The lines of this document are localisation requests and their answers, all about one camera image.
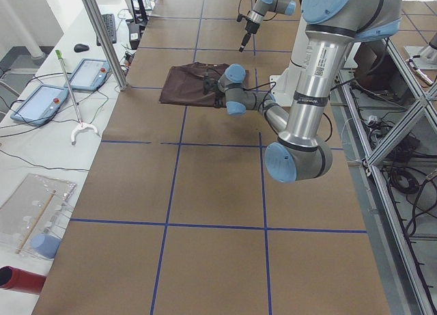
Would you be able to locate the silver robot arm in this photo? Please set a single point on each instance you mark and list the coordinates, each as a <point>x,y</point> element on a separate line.
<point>286,7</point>
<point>332,27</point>

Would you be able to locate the black computer keyboard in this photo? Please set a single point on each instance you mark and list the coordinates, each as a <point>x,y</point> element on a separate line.
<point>110,26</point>

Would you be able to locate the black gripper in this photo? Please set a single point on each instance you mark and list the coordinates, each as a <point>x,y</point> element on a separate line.
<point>217,101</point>
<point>248,29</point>

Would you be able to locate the teach pendant tablet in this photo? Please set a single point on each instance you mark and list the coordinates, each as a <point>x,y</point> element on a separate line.
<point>41,105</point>
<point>89,75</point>

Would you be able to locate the far teach pendant tablet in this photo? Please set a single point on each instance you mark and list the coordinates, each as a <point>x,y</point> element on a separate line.
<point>89,75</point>

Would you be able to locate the reacher grabber tool stick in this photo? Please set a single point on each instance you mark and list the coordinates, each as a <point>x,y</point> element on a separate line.
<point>81,126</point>

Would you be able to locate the black computer mouse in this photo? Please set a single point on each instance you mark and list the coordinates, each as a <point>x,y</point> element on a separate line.
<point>79,48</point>

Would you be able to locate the dark brown t-shirt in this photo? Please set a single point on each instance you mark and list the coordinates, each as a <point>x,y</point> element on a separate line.
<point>183,85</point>

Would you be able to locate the near teach pendant tablet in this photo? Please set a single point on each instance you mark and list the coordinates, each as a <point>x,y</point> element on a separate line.
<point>41,105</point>

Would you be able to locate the thin wooden stick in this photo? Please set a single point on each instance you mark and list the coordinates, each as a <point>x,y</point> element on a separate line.
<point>34,223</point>

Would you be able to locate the clear plastic sheet stack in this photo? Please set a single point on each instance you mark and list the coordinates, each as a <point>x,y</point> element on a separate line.
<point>21,208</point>

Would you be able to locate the aluminium frame post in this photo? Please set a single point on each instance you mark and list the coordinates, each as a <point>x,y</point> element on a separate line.
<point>93,12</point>

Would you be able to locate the red cylinder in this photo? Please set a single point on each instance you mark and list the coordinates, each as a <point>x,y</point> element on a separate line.
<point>21,281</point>

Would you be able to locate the aluminium frame rack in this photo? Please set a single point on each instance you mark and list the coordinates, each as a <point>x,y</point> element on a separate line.
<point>384,101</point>

